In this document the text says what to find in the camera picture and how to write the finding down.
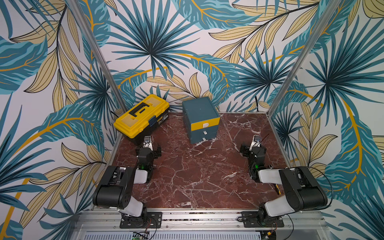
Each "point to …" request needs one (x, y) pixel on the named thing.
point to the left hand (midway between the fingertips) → (149, 145)
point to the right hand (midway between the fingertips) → (253, 143)
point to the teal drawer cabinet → (201, 119)
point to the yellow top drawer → (205, 124)
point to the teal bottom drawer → (196, 139)
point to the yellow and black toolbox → (140, 121)
